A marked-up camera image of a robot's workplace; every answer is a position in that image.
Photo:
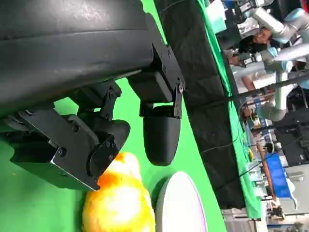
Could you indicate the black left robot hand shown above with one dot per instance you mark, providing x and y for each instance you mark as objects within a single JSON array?
[{"x": 60, "y": 53}]

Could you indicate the black backdrop cloth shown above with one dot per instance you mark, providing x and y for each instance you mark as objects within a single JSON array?
[{"x": 200, "y": 72}]

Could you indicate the person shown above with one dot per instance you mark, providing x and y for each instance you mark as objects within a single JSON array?
[{"x": 251, "y": 43}]

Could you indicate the lilac plate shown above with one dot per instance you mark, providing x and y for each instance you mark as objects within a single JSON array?
[{"x": 181, "y": 205}]

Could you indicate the green cloth on background table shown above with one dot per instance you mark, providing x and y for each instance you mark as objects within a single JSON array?
[{"x": 237, "y": 145}]

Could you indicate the blue plastic sheet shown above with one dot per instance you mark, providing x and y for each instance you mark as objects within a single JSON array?
[{"x": 277, "y": 176}]

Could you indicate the black background equipment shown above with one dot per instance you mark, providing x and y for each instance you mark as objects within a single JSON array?
[{"x": 294, "y": 140}]

